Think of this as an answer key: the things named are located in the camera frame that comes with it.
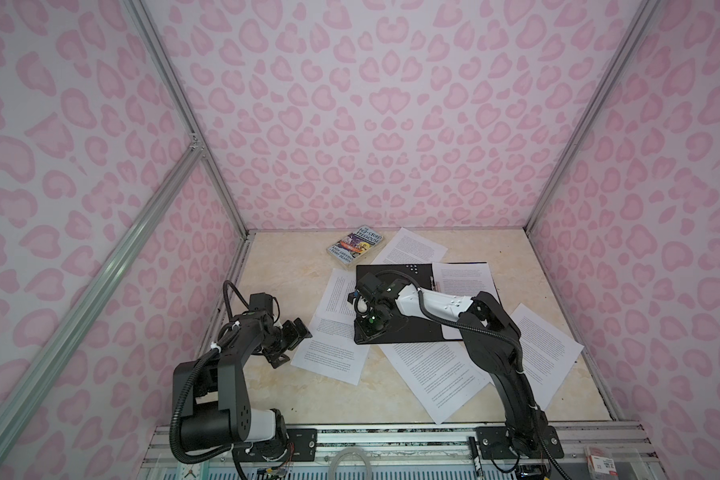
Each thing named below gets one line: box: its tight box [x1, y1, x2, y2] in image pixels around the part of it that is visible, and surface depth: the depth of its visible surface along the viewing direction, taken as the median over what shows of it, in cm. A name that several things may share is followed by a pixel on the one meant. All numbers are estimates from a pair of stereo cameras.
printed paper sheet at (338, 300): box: [316, 268, 356, 320], surface depth 103 cm
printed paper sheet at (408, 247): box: [371, 227, 448, 264], surface depth 116 cm
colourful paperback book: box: [326, 225, 384, 267], surface depth 116 cm
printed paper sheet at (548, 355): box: [511, 303, 585, 411], surface depth 90 cm
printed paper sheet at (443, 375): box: [379, 341, 493, 425], surface depth 86 cm
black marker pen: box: [468, 436, 483, 480], surface depth 73 cm
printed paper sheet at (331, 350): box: [290, 297, 370, 386], surface depth 91 cm
